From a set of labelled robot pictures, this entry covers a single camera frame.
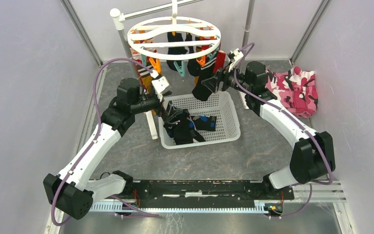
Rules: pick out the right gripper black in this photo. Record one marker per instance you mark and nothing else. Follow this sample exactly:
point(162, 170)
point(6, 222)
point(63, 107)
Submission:
point(224, 76)

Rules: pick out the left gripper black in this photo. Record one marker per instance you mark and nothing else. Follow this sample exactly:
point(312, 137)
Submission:
point(165, 113)

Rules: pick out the black sock blue accents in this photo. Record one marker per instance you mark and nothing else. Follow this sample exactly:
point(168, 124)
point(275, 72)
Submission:
point(203, 123)

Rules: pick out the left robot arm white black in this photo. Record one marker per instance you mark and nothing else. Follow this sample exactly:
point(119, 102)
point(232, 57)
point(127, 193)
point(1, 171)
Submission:
point(71, 190)

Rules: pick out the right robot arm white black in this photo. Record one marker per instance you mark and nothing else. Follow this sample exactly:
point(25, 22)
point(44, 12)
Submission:
point(313, 152)

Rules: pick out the white round sock hanger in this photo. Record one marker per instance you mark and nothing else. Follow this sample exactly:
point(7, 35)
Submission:
point(149, 38)

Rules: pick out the white plastic perforated basket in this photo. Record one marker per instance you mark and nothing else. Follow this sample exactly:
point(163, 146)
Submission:
point(220, 105)

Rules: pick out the orange clothes peg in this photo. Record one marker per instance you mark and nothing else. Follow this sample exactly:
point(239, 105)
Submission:
point(201, 60)
point(155, 62)

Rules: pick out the red sock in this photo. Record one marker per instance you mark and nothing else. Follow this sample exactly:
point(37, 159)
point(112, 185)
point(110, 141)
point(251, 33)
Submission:
point(220, 59)

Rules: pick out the mustard yellow striped sock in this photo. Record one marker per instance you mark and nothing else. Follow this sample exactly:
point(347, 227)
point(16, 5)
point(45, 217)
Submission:
point(145, 77)

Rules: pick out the teal clothes peg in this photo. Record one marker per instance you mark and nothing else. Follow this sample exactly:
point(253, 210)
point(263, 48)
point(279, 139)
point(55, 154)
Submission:
point(180, 67)

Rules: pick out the black ankle sock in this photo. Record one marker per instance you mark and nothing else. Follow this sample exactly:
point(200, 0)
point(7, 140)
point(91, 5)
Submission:
point(177, 37)

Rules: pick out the pink camouflage garment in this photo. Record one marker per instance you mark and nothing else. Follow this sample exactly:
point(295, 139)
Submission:
point(295, 89)

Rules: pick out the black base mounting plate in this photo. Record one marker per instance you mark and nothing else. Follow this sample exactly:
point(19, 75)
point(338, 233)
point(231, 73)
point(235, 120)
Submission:
point(202, 193)

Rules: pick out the white metal drying rack stand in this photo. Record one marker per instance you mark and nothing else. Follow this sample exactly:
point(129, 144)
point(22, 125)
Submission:
point(133, 57)

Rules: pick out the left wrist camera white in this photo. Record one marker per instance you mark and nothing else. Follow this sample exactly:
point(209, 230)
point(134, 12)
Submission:
point(160, 83)

